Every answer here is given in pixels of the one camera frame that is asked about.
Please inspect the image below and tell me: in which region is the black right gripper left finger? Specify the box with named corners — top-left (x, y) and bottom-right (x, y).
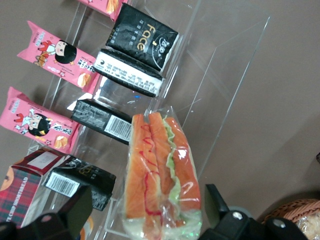
top-left (57, 184), bottom-right (94, 233)

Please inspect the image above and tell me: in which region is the brown wicker basket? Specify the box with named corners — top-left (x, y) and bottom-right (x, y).
top-left (259, 198), bottom-right (320, 240)

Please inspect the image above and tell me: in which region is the black tissue pack gold print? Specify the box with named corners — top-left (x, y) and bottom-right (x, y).
top-left (105, 2), bottom-right (180, 74)

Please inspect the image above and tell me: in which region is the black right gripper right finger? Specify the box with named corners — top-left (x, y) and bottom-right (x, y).
top-left (204, 183), bottom-right (231, 230)

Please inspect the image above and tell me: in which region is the triangle sandwich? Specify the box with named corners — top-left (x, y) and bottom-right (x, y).
top-left (122, 105), bottom-right (204, 240)

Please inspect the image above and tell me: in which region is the clear bag of fried snacks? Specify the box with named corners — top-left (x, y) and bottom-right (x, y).
top-left (294, 214), bottom-right (320, 240)

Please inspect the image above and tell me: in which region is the clear acrylic stepped display stand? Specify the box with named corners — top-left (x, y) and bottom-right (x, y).
top-left (26, 0), bottom-right (271, 235)

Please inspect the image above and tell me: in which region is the pink cartoon snack pack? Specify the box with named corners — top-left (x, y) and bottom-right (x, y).
top-left (16, 20), bottom-right (101, 94)
top-left (76, 0), bottom-right (132, 23)
top-left (0, 86), bottom-right (81, 155)

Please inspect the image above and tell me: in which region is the red tartan cookie box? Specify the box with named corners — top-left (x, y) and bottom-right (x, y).
top-left (0, 146), bottom-right (74, 229)

